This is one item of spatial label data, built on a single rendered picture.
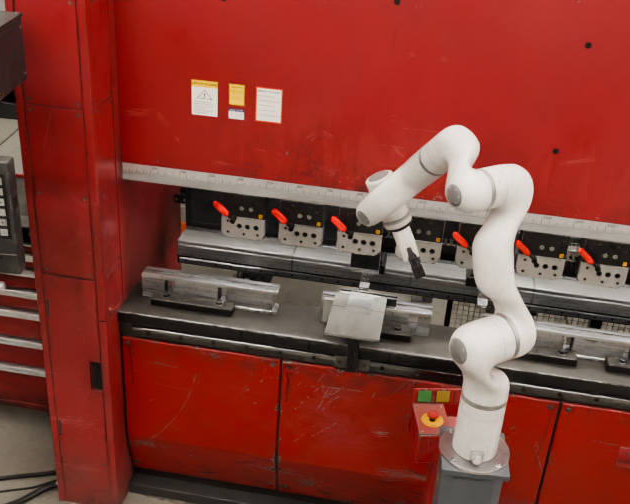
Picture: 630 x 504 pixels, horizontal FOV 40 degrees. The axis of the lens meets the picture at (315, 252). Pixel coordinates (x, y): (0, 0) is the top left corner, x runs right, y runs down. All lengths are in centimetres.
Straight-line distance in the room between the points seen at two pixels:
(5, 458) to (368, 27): 237
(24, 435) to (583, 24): 281
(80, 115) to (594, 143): 156
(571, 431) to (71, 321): 177
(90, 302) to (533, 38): 167
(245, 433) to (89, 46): 152
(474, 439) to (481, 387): 17
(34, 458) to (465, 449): 211
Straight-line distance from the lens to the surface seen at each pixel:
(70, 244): 298
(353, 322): 289
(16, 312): 369
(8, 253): 268
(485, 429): 233
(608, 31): 268
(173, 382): 327
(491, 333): 217
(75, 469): 358
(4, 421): 415
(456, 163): 210
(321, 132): 278
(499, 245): 212
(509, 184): 210
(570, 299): 331
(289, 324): 309
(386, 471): 334
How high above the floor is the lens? 257
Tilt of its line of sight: 29 degrees down
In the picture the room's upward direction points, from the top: 4 degrees clockwise
